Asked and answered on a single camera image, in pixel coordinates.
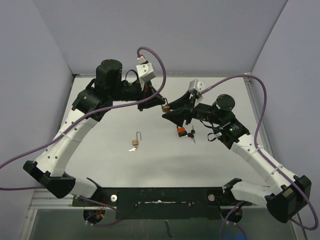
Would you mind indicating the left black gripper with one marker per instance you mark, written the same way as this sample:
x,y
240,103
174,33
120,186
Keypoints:
x,y
147,91

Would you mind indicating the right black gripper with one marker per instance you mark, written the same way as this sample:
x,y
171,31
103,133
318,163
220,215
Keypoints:
x,y
181,113

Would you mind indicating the brass padlock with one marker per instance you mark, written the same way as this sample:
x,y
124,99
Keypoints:
x,y
138,138
166,108

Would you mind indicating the orange black padlock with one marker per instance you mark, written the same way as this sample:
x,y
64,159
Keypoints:
x,y
181,132

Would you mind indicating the black headed key bunch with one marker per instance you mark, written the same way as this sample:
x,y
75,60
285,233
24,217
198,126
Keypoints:
x,y
191,134

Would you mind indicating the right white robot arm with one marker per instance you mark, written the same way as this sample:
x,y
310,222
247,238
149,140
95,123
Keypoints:
x,y
284,194

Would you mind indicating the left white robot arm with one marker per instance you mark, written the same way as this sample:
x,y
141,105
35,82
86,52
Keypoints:
x,y
89,107

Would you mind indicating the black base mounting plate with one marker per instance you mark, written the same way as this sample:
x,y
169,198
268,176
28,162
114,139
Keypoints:
x,y
107,206

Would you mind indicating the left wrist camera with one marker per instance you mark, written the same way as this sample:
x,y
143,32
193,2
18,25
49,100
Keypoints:
x,y
145,72

